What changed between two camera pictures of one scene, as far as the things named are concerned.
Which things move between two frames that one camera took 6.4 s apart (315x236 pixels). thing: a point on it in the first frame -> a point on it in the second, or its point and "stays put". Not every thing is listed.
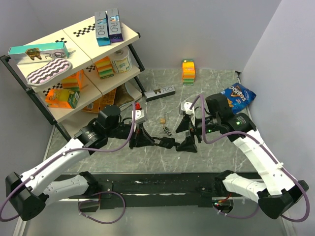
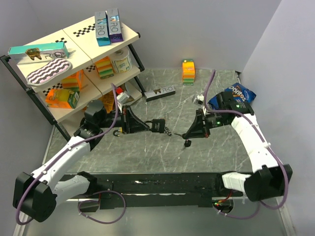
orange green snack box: (58, 98) stays put
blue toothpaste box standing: (102, 28) stays put
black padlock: (167, 142) -> (158, 125)
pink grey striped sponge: (52, 70) stays put
